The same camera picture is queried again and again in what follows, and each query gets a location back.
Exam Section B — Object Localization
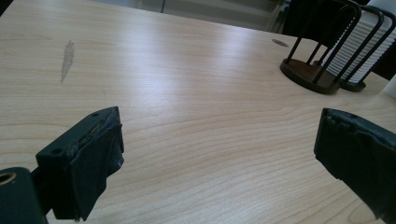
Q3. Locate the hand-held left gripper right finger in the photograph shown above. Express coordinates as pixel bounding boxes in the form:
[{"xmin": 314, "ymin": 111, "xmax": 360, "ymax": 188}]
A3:
[{"xmin": 313, "ymin": 107, "xmax": 396, "ymax": 224}]

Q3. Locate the stack of white ribbed discs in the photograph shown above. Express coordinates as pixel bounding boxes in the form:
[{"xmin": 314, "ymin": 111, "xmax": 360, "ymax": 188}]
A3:
[{"xmin": 321, "ymin": 10, "xmax": 396, "ymax": 84}]

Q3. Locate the round table cable grommet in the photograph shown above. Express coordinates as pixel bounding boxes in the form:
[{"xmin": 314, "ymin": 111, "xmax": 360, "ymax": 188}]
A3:
[{"xmin": 271, "ymin": 38, "xmax": 290, "ymax": 49}]

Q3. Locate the dark chair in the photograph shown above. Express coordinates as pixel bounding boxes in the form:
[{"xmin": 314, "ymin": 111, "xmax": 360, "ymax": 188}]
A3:
[{"xmin": 281, "ymin": 0, "xmax": 372, "ymax": 49}]

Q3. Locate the white object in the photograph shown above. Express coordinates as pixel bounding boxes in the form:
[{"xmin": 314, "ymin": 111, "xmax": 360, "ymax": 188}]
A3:
[{"xmin": 382, "ymin": 81, "xmax": 396, "ymax": 101}]

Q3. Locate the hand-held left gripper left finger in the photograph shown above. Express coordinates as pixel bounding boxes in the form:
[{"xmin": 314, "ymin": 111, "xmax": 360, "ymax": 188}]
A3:
[{"xmin": 31, "ymin": 105, "xmax": 125, "ymax": 222}]

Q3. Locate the dark wooden wire holder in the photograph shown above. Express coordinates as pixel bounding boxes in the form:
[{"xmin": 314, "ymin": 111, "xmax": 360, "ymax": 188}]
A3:
[
  {"xmin": 312, "ymin": 4, "xmax": 396, "ymax": 93},
  {"xmin": 279, "ymin": 0, "xmax": 362, "ymax": 95}
]

